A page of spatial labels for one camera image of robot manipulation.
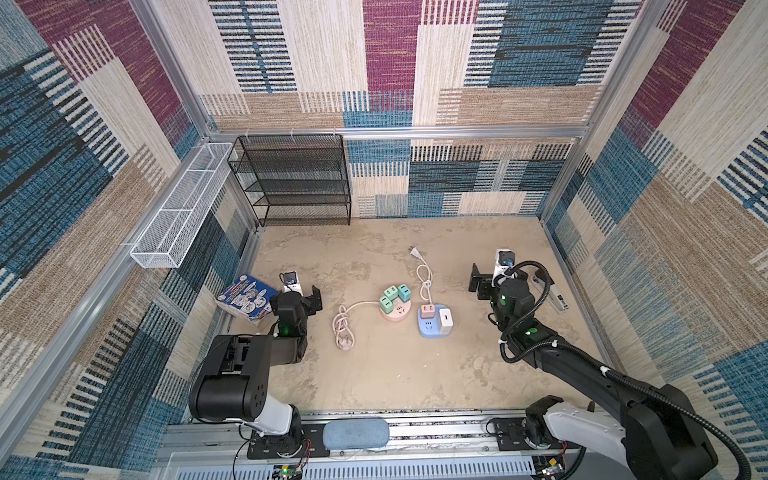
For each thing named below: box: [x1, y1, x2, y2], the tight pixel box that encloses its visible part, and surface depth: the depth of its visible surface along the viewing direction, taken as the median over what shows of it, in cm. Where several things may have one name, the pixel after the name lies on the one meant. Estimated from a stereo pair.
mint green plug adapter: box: [384, 285, 398, 301], surface depth 94 cm
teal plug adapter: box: [397, 284, 412, 303], surface depth 94 cm
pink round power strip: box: [379, 297, 412, 321], surface depth 96 cm
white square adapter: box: [439, 308, 454, 335], surface depth 87 cm
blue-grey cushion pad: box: [323, 419, 390, 450], surface depth 73 cm
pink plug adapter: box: [420, 304, 435, 319], surface depth 91 cm
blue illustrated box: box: [214, 274, 279, 321], surface depth 98 cm
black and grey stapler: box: [532, 268, 569, 313], surface depth 96 cm
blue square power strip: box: [417, 304, 452, 339], surface depth 91 cm
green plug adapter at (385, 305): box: [379, 296, 393, 314], surface depth 91 cm
